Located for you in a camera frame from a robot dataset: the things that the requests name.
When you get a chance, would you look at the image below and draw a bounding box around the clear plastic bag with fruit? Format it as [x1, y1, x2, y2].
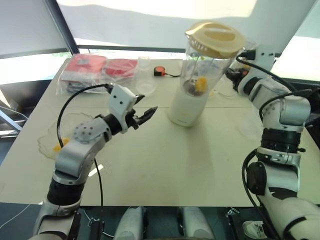
[36, 111, 101, 161]

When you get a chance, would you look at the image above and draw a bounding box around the white shoe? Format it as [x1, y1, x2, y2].
[241, 219, 266, 238]

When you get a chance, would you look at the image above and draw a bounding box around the grey rounded shell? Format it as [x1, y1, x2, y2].
[176, 206, 216, 240]
[113, 206, 149, 240]

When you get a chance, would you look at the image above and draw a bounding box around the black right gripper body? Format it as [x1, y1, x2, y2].
[224, 67, 245, 93]

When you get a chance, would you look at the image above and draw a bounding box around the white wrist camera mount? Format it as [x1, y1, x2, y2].
[237, 44, 277, 92]
[107, 84, 138, 134]

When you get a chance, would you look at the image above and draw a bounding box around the orange and black tape measure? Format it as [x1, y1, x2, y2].
[153, 65, 180, 78]

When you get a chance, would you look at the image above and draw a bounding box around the dark slanted window post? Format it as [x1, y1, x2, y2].
[43, 0, 81, 55]

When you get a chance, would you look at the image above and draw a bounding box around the grey metal frame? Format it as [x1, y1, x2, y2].
[0, 104, 29, 139]

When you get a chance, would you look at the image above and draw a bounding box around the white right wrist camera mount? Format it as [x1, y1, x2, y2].
[237, 44, 277, 92]

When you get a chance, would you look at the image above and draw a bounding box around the red packet in plastic bag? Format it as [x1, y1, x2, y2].
[58, 54, 109, 87]
[101, 58, 140, 83]

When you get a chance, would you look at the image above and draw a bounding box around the clear blender jar with handle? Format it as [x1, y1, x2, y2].
[178, 36, 243, 99]

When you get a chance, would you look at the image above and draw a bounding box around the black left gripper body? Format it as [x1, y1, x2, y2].
[124, 109, 146, 131]

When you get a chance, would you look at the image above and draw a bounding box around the black item in plastic bag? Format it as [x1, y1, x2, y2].
[66, 82, 106, 94]

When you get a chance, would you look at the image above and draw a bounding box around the black clamp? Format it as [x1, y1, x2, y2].
[88, 217, 106, 240]
[224, 207, 249, 240]

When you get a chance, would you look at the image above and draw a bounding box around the dark horizontal window rail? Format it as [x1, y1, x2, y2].
[76, 44, 188, 54]

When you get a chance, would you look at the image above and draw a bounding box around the white blender base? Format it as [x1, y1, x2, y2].
[166, 86, 210, 128]

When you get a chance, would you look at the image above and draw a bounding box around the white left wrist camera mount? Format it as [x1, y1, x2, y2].
[107, 84, 138, 134]

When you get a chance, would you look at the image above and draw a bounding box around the cream blender lid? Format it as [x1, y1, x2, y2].
[184, 20, 247, 60]

